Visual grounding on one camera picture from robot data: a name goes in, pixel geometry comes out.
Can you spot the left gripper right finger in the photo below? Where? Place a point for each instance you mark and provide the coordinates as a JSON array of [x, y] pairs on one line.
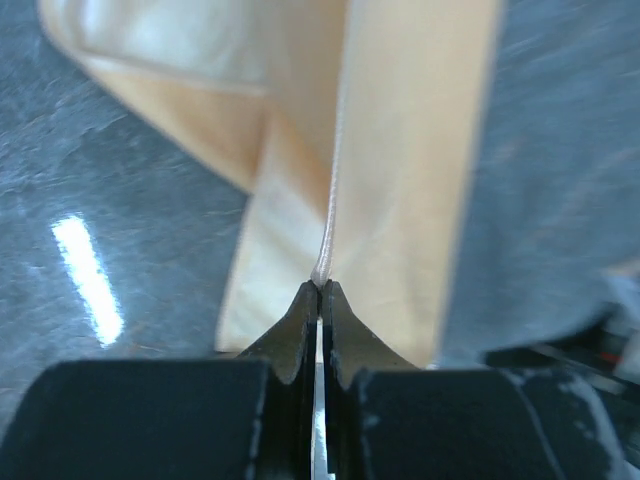
[[552, 410]]

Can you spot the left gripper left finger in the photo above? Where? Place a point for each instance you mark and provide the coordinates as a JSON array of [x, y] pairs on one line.
[[245, 417]]

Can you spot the peach satin napkin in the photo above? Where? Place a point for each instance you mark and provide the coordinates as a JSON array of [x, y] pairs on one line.
[[350, 124]]

